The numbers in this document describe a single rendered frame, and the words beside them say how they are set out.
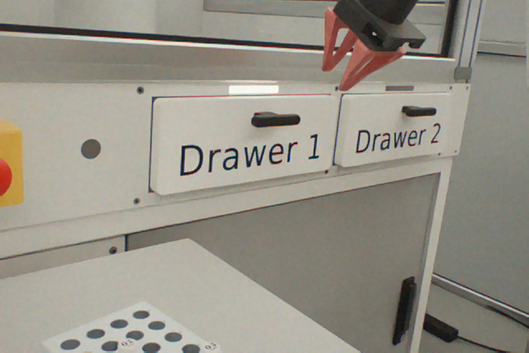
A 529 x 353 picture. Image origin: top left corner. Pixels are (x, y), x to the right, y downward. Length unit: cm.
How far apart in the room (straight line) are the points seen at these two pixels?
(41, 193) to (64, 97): 10
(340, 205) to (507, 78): 140
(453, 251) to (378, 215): 141
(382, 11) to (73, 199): 37
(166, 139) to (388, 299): 65
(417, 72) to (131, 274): 61
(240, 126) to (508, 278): 178
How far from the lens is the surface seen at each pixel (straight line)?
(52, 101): 55
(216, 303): 51
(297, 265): 85
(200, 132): 61
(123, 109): 58
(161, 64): 60
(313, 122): 73
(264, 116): 62
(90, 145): 57
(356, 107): 79
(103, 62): 57
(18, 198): 51
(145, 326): 40
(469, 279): 237
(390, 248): 104
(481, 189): 226
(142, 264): 57
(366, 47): 55
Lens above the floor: 101
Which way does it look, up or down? 14 degrees down
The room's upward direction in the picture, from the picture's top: 5 degrees clockwise
